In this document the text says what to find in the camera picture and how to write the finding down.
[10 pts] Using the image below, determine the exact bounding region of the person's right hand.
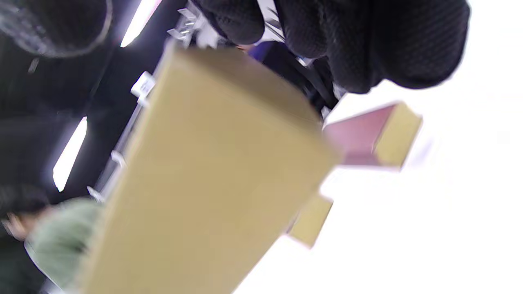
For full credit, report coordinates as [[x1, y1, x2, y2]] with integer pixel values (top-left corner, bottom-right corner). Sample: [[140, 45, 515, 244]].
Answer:
[[0, 0, 471, 94]]

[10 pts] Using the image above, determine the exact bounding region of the brown storage box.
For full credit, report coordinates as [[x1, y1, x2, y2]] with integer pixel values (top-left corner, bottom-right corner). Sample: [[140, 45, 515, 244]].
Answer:
[[78, 41, 340, 294], [323, 101, 423, 170], [288, 195, 333, 248]]

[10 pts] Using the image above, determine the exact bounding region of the ceiling light strip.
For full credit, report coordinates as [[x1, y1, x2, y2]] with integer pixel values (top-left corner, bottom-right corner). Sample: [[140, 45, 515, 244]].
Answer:
[[121, 0, 162, 47], [52, 116, 88, 192]]

